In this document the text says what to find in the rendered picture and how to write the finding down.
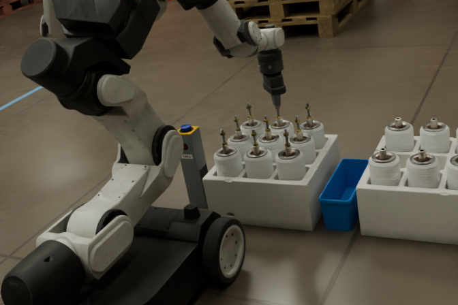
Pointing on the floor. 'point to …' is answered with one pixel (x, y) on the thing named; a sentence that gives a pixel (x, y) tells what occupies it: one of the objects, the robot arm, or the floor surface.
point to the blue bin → (342, 195)
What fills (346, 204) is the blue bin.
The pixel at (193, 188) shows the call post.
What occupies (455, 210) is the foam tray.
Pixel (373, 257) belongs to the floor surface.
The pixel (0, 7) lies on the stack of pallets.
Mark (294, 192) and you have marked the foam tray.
